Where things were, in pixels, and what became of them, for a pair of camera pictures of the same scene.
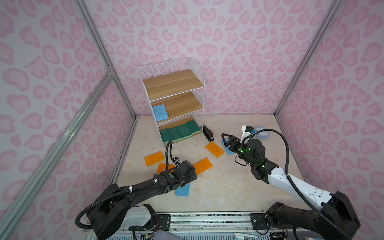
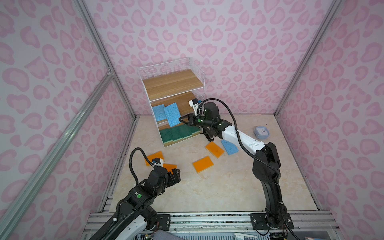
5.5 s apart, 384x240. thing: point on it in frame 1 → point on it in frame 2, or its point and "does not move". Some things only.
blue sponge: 160,112 does not move
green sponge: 167,135 does not move
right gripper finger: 232,143 → 188,123
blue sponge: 184,191 → 172,114
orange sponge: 162,166 does not move
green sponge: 177,133 does not move
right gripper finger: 232,139 → 188,118
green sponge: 186,130 does not move
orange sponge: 154,158 does not move
